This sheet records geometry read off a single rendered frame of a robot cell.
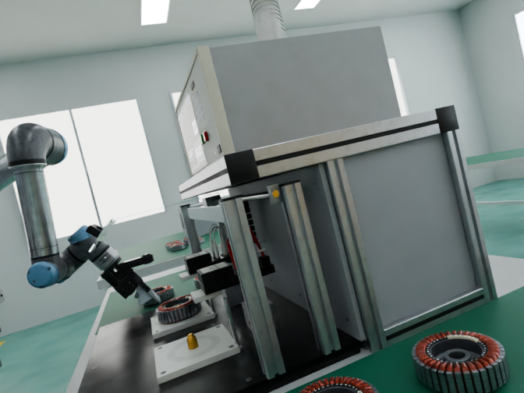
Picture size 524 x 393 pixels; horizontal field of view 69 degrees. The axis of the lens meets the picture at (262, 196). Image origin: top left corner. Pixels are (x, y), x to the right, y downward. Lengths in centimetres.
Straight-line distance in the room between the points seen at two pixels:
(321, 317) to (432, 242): 25
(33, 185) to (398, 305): 100
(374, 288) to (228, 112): 39
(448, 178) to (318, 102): 28
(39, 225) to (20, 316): 458
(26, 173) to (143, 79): 463
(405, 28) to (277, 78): 708
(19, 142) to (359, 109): 93
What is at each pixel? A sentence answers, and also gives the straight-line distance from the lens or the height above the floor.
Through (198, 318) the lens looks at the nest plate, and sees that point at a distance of 97.
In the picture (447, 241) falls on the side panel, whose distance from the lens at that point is 77.
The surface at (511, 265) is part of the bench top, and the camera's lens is 102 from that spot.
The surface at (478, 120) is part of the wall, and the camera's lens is 836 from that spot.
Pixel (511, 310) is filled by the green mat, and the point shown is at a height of 75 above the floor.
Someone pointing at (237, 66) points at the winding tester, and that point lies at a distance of 72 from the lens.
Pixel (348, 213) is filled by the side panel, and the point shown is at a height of 98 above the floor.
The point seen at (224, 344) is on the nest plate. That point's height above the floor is 78.
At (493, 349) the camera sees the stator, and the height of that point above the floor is 79.
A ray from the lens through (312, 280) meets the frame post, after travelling 62.
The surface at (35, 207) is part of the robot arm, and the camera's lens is 125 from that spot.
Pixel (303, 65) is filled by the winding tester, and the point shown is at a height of 126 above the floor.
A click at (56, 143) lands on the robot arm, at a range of 136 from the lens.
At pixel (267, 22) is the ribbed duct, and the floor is 190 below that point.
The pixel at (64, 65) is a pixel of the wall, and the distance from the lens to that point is 590.
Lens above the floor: 106
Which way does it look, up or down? 2 degrees down
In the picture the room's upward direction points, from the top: 14 degrees counter-clockwise
